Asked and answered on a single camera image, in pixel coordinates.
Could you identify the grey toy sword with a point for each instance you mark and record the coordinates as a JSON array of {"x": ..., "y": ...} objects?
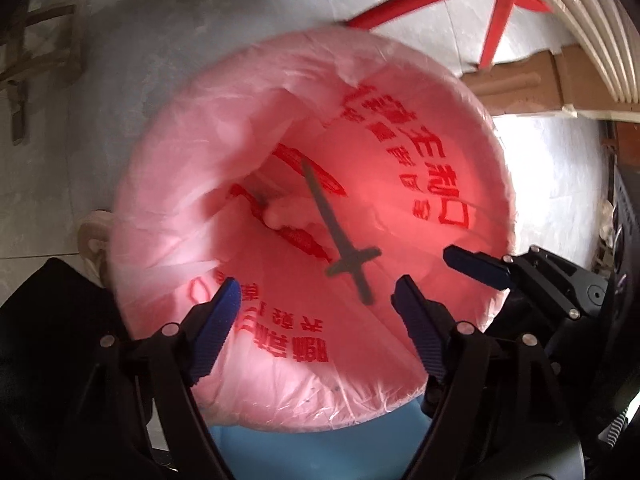
[{"x": 330, "y": 220}]

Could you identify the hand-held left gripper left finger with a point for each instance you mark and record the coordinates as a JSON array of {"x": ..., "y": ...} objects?
[{"x": 217, "y": 320}]

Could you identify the wooden frame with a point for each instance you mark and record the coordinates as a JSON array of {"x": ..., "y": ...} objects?
[{"x": 45, "y": 40}]

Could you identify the white crumpled tissue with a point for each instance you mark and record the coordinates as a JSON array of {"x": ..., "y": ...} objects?
[{"x": 290, "y": 212}]

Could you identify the brown cardboard box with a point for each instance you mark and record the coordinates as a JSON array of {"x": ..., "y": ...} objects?
[{"x": 545, "y": 77}]

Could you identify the light blue plastic stool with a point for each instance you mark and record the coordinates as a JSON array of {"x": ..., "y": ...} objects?
[{"x": 300, "y": 455}]

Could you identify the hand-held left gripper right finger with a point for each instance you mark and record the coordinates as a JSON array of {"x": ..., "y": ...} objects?
[{"x": 417, "y": 320}]

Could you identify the red plastic stool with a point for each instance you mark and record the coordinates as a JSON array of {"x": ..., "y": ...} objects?
[{"x": 415, "y": 5}]

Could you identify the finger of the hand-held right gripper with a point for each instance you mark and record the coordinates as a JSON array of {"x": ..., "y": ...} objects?
[{"x": 475, "y": 266}]

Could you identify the bin with pink bag liner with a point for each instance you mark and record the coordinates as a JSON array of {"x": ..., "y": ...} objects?
[{"x": 425, "y": 125}]

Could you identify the beige slipper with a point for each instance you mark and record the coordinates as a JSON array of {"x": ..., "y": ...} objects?
[{"x": 92, "y": 240}]

